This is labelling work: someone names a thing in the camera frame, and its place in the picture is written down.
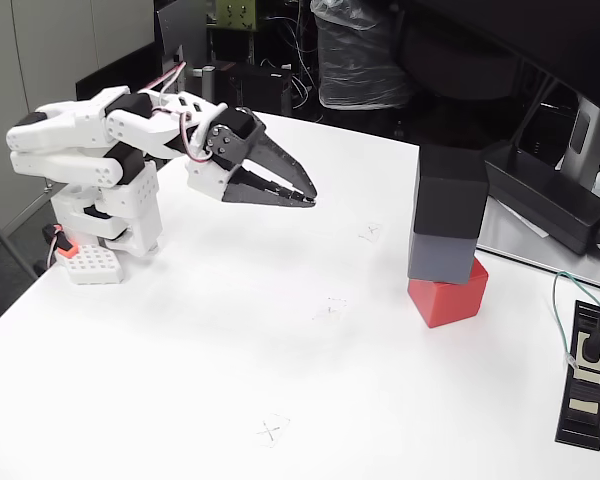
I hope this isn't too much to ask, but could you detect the red wooden cube block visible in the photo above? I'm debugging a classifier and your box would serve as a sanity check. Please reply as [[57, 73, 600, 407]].
[[407, 257, 490, 330]]

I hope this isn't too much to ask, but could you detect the clear tape X mark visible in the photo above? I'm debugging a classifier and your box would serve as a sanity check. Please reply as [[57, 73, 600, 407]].
[[254, 414, 292, 448], [358, 221, 385, 245], [309, 297, 348, 321]]

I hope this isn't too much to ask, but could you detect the black power adapter brick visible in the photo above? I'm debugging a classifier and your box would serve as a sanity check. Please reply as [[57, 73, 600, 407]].
[[483, 141, 600, 256]]

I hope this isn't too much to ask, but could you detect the black computer case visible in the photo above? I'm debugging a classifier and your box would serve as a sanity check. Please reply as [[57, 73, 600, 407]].
[[214, 62, 294, 119]]

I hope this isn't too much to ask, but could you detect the plastic wrapped dark bin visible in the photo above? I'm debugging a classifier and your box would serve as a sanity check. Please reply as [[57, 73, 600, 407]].
[[309, 0, 414, 110]]

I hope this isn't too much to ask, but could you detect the grey wooden cube block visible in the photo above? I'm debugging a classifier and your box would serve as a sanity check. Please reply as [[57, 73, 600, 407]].
[[407, 232, 479, 287]]

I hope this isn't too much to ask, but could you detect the orange cable connector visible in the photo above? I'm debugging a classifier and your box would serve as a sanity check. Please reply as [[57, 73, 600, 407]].
[[42, 224, 79, 271]]

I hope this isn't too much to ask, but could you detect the black wooden cube block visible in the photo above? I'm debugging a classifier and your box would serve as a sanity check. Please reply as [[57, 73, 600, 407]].
[[413, 143, 490, 241]]

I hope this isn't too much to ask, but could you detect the black power strip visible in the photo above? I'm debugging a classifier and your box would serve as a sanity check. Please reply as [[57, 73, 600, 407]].
[[554, 299, 600, 448]]

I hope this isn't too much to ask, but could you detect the black plug in strip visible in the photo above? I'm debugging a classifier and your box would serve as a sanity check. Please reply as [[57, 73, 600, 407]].
[[577, 304, 600, 364]]

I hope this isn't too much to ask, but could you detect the silver metal post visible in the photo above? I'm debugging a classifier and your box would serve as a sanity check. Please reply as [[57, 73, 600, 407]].
[[194, 64, 216, 109]]

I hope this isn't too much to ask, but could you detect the black monitor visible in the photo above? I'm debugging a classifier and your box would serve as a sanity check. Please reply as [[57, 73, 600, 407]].
[[409, 0, 600, 121]]

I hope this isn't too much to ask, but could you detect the thin green wire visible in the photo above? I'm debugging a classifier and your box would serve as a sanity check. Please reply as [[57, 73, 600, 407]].
[[551, 271, 600, 371]]

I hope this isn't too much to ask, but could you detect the pink white servo cable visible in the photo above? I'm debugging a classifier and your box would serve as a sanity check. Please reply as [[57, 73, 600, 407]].
[[137, 62, 229, 164]]

